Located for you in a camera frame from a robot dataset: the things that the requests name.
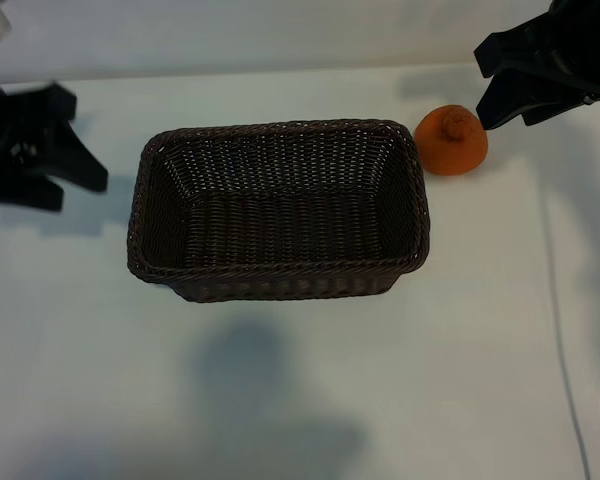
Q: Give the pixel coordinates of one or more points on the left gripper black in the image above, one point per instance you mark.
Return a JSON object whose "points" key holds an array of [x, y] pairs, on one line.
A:
{"points": [[2, 130]]}

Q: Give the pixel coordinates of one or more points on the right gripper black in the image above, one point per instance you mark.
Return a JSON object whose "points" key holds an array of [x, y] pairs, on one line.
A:
{"points": [[585, 45]]}

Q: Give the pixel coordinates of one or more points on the orange with knobby stem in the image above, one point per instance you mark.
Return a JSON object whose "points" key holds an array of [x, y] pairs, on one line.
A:
{"points": [[452, 155]]}

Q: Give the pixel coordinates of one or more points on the dark brown wicker basket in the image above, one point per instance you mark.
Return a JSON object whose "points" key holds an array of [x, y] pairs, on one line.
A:
{"points": [[280, 235]]}

